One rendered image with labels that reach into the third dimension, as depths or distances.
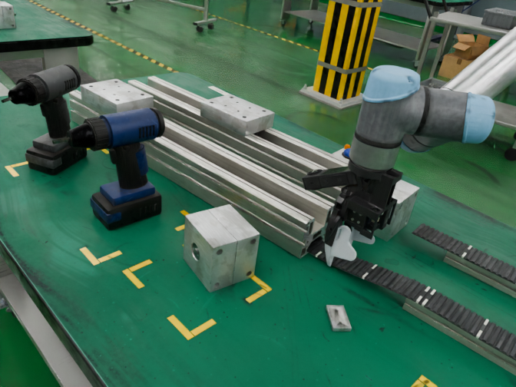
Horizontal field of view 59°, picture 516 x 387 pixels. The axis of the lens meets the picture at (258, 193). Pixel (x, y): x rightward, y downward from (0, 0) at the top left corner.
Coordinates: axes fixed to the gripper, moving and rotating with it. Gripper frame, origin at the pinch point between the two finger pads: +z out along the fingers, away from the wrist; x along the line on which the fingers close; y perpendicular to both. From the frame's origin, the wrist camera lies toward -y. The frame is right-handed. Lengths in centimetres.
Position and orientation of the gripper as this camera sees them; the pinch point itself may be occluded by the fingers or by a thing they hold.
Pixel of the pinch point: (335, 251)
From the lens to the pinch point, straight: 88.6
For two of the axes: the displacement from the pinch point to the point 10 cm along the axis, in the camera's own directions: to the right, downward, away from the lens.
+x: 6.5, -3.3, 6.9
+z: -1.1, 8.5, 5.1
